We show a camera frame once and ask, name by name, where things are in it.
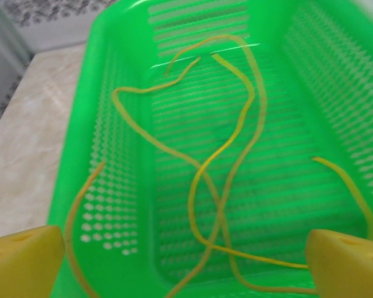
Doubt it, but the aluminium frame post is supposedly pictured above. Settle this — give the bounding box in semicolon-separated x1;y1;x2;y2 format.
0;6;35;81

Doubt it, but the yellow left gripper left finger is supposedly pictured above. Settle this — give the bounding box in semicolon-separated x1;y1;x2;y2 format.
0;225;65;298

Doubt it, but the green plastic basket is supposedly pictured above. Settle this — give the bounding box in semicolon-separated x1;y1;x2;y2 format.
46;0;373;298

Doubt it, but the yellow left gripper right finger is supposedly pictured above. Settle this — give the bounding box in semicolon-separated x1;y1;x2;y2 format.
305;229;373;298

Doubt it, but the yellow cable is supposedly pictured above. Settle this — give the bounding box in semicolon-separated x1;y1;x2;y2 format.
111;56;318;295
163;34;267;298
65;156;373;298
188;53;308;269

